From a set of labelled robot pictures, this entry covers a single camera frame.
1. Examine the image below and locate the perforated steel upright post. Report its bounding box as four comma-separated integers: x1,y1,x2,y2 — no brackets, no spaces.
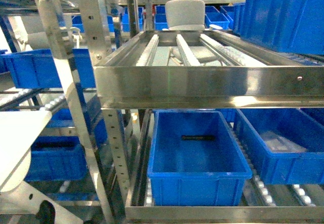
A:
73,0,132,224

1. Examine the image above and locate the blue bin lower shelf centre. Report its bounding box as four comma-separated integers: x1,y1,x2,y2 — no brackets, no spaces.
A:
147,110,252,206

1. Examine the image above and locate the large blue plastic crate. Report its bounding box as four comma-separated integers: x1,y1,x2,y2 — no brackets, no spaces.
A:
240,0,323,55

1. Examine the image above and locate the blue bin shelf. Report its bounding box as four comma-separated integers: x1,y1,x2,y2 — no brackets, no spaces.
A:
147,110,252,206
234,108,323,185

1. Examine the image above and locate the stainless steel shelf rail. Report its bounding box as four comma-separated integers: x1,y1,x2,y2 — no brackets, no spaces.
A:
94,66,323,109

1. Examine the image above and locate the blue bin lower shelf right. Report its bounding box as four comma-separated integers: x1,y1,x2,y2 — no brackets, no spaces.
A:
234,108,323,185

